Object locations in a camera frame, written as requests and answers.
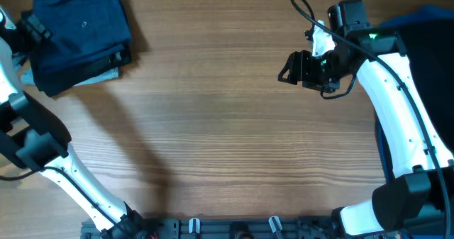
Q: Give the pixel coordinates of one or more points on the folded light blue garment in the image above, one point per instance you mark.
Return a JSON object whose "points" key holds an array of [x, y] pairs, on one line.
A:
{"points": [[48, 64]]}

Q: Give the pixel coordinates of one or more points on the left white rail clip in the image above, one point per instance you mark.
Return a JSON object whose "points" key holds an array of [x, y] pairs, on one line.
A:
{"points": [[194, 226]]}

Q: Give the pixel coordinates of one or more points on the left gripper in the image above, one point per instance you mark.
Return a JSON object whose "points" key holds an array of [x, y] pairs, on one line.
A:
{"points": [[35, 28]]}

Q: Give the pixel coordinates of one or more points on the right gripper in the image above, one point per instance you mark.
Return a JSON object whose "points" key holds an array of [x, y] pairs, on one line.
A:
{"points": [[305, 67]]}

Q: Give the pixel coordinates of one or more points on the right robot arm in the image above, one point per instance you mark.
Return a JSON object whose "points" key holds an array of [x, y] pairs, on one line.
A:
{"points": [[418, 199]]}

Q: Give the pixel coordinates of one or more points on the dark blue shorts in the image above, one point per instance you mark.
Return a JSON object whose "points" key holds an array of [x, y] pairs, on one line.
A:
{"points": [[81, 32]]}

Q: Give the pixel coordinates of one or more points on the black garment in pile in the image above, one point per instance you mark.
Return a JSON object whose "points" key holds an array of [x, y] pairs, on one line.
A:
{"points": [[432, 72]]}

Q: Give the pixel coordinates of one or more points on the folded black garment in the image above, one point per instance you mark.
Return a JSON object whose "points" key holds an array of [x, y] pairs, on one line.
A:
{"points": [[103, 69]]}

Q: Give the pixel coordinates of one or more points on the right white rail clip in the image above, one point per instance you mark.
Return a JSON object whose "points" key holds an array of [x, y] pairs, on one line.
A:
{"points": [[275, 224]]}

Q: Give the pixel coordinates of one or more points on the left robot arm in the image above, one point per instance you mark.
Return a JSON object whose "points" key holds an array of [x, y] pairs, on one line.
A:
{"points": [[34, 138]]}

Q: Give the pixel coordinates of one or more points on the bright blue garment in pile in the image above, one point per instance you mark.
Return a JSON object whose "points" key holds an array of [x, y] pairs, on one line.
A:
{"points": [[401, 19]]}

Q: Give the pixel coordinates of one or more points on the white rail clip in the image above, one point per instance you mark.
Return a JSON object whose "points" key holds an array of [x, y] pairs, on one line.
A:
{"points": [[194, 226], [275, 224]]}

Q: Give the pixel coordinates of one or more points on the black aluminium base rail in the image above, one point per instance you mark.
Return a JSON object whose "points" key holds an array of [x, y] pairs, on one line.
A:
{"points": [[305, 227]]}

